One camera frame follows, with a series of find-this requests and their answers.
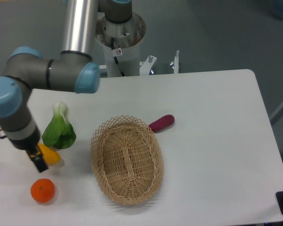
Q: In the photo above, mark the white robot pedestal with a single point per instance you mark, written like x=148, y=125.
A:
x=121, y=42

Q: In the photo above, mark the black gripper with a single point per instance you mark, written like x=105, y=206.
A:
x=36, y=156

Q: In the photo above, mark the orange mandarin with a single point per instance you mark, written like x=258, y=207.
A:
x=43, y=190

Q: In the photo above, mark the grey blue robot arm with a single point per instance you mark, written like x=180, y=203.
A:
x=26, y=70

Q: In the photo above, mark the green bok choy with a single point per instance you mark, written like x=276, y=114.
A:
x=59, y=133

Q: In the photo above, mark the purple sweet potato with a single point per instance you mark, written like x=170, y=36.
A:
x=162, y=123

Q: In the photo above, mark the white metal frame bracket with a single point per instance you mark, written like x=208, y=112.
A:
x=145, y=68

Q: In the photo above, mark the woven wicker basket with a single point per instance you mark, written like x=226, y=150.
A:
x=127, y=160

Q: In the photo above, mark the yellow mango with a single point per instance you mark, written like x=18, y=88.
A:
x=50, y=156

